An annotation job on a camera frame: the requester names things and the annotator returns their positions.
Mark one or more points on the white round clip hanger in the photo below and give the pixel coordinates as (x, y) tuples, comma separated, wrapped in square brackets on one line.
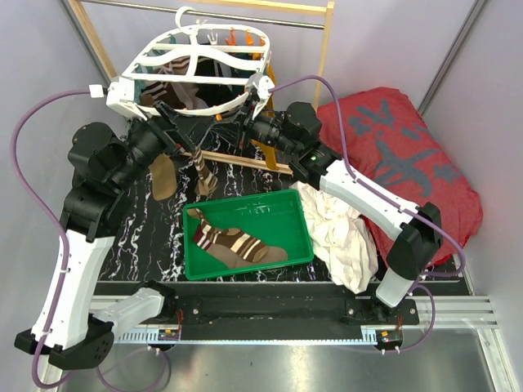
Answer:
[(200, 55)]

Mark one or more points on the yellow socks with striped cuffs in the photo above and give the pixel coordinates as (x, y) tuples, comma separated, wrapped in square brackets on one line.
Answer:
[(269, 152)]

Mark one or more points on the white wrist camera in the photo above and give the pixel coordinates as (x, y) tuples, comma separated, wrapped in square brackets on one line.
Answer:
[(260, 85), (121, 98)]

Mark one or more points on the brown white striped sock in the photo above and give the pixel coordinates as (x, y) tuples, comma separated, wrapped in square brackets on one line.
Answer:
[(207, 182)]

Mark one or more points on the white crumpled cloth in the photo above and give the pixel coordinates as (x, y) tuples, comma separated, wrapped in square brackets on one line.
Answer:
[(340, 238)]

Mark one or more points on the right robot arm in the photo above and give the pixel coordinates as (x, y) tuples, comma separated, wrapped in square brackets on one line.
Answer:
[(412, 229)]

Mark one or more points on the brown striped socks in tray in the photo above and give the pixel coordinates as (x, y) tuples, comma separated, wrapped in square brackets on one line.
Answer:
[(233, 247)]

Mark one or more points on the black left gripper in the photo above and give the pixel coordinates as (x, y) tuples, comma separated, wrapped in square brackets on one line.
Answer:
[(179, 133)]

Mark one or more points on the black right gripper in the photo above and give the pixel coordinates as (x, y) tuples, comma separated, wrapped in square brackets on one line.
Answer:
[(248, 124)]

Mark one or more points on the tan brown sock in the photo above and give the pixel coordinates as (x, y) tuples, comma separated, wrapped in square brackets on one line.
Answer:
[(164, 177)]

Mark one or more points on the green plastic tray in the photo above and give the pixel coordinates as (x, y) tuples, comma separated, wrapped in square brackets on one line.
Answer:
[(276, 218)]

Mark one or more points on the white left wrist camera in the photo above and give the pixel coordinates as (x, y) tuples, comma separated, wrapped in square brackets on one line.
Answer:
[(121, 98)]

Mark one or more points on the red pillow with blue pattern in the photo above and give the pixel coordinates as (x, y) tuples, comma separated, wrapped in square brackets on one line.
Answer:
[(388, 141)]

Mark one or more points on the metal hanging rod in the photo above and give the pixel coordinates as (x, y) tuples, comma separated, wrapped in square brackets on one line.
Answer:
[(220, 16)]

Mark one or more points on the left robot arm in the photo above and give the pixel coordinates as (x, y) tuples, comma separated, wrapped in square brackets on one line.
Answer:
[(66, 331)]

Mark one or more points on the wooden clothes rack frame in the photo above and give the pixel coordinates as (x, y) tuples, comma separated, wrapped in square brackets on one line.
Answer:
[(92, 42)]

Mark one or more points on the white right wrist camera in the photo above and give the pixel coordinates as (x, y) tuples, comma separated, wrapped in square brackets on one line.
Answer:
[(260, 85)]

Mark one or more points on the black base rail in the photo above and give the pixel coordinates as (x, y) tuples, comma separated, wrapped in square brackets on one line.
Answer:
[(228, 313)]

